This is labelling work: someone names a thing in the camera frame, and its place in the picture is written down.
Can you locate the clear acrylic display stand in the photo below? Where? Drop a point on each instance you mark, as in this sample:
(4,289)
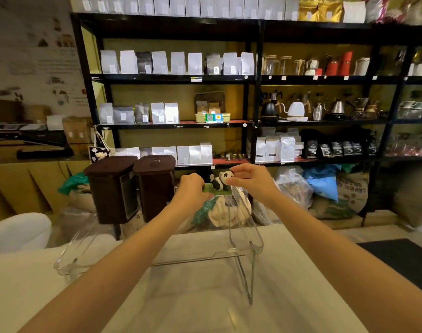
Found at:
(244,235)

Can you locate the person's right hand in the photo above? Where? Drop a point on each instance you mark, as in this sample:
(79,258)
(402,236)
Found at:
(257,183)

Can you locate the row of black coffee packets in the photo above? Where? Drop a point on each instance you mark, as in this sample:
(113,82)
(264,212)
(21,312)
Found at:
(339,148)

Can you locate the person's right forearm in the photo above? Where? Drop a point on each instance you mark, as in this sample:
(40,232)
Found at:
(339,267)

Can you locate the row of small glass jars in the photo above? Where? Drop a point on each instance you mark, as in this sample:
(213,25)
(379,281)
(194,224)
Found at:
(232,157)

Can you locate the gold coffee packet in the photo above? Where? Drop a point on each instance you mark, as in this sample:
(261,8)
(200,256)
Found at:
(330,12)
(308,11)

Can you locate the white packets with black label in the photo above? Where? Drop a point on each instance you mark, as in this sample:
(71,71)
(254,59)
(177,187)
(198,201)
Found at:
(277,149)

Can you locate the black floor mat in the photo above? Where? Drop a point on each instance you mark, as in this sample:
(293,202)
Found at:
(403,261)

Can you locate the pink and silver packet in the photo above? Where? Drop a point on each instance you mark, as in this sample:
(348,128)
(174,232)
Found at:
(376,9)

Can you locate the red coffee pots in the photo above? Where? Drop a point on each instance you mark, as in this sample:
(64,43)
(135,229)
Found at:
(339,65)

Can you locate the row of white and grey packets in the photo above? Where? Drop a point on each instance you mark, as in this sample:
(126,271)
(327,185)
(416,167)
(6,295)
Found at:
(178,63)

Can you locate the black gooseneck kettle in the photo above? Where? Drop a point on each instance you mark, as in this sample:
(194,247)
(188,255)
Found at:
(270,109)

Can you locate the glass coffee maker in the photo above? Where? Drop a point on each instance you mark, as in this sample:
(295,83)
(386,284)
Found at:
(361,107)

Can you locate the white ceramic pitcher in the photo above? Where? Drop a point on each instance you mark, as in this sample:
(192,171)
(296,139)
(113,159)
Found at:
(362,66)

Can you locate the green plastic bag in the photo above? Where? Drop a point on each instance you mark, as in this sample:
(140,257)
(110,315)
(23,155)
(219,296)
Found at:
(72,183)

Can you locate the black metal shelving unit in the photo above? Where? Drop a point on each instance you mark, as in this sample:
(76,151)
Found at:
(256,79)

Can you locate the panda figurine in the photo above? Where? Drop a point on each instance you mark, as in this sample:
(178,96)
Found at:
(218,183)

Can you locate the row of tall white packets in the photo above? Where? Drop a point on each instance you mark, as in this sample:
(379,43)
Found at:
(183,6)

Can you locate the person's left hand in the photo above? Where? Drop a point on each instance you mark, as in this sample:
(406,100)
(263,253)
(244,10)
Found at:
(189,192)

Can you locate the row of short white packets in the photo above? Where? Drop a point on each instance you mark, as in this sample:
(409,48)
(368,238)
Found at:
(183,155)

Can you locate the white chair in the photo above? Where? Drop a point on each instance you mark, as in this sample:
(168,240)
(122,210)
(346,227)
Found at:
(18,234)

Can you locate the cow pattern tote bag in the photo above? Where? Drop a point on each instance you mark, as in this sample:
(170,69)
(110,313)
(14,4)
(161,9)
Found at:
(99,153)

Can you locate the group of glass jars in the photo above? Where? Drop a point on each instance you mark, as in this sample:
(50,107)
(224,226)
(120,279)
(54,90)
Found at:
(282,65)

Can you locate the wide grey coffee packet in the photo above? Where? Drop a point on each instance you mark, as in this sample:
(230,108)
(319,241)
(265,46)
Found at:
(123,115)

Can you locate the white gooseneck kettle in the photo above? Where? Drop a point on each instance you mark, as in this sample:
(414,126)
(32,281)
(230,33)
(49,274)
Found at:
(296,110)

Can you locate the person's left forearm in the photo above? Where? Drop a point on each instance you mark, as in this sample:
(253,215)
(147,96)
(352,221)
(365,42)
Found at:
(121,270)

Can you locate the steel milk jug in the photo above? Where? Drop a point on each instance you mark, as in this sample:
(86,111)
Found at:
(317,111)

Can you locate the small brown plastic bin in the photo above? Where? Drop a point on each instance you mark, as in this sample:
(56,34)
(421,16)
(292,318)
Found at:
(155,187)

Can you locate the clear plastic bag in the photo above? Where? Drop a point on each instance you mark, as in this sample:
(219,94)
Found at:
(294,189)

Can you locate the burlap coffee sack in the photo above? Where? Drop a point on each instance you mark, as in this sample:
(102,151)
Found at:
(353,195)

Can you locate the dark grey coffee packet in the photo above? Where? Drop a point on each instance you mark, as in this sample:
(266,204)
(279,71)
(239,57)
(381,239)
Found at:
(142,114)

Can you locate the wide white packet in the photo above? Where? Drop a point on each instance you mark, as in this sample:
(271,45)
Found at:
(353,12)

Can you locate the person's left fingers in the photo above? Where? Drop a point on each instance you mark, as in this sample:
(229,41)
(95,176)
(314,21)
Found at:
(205,189)

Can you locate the white cups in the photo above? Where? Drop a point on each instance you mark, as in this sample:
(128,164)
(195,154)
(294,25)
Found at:
(412,109)

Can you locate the white coffee packet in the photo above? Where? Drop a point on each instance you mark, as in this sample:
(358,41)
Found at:
(172,113)
(157,113)
(106,113)

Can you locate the brown wooden tray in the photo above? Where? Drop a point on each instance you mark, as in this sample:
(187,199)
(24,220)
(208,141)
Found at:
(211,97)

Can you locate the large brown plastic bin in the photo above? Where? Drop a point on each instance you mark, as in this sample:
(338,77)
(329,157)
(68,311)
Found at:
(110,190)

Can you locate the person's right thumb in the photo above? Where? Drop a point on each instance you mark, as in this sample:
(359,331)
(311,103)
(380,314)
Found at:
(236,182)

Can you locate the green tray with small boxes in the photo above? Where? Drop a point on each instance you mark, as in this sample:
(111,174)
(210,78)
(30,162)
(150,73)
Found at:
(212,117)

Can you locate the blue plastic bag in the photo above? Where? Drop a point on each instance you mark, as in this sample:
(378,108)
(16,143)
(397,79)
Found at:
(322,182)

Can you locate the steel gooseneck kettle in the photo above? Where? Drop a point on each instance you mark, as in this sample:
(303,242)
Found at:
(337,108)

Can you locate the black counter device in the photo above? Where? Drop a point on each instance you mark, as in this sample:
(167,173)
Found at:
(44,153)

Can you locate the white cloth sack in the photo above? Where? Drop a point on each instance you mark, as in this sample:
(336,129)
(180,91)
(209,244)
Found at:
(221,211)

